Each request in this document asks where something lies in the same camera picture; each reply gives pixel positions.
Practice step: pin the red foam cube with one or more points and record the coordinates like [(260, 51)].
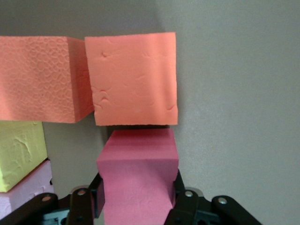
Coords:
[(138, 178)]

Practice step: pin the yellow foam cube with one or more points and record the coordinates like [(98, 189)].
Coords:
[(18, 154)]

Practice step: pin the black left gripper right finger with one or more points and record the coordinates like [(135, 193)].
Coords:
[(187, 208)]

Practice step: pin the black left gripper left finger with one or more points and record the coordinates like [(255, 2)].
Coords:
[(82, 206)]

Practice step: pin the pink foam cube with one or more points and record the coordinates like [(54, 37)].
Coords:
[(30, 187)]

